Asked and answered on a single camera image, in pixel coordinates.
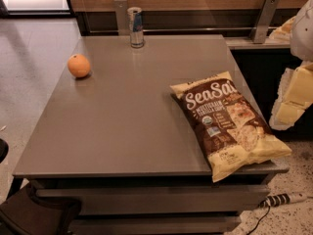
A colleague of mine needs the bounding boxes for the black power cable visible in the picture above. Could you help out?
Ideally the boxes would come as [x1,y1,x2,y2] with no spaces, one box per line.
[246,205,272,235]

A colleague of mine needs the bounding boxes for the white power strip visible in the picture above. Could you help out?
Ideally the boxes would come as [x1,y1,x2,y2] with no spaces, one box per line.
[258,192,307,208]

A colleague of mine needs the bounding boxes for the right metal bracket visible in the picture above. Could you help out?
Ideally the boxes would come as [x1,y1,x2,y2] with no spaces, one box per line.
[250,0,280,44]

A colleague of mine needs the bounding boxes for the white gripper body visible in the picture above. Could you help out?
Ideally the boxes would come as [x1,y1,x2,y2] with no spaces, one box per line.
[269,68,293,130]

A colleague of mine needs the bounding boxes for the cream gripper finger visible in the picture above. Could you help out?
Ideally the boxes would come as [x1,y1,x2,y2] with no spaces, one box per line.
[284,63,313,109]
[275,102,304,125]

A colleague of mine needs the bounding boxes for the left metal bracket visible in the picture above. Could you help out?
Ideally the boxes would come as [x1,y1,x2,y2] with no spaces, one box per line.
[113,0,129,35]

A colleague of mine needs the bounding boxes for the orange fruit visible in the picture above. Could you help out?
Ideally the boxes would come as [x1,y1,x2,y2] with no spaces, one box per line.
[67,54,91,78]

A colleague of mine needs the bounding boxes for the silver blue energy drink can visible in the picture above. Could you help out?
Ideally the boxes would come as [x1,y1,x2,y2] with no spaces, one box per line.
[127,7,144,48]

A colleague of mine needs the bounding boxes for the metal bracket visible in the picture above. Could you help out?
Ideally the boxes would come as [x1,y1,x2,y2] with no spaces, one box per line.
[250,0,280,44]
[113,0,129,35]

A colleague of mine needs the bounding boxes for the dark chair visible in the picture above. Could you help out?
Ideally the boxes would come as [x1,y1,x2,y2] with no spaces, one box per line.
[0,138,82,235]

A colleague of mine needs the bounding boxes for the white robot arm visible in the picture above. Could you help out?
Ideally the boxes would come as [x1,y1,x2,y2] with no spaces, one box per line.
[269,0,313,130]

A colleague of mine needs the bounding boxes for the brown sea salt chip bag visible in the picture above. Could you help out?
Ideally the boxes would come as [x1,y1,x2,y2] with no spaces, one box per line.
[171,71,291,182]

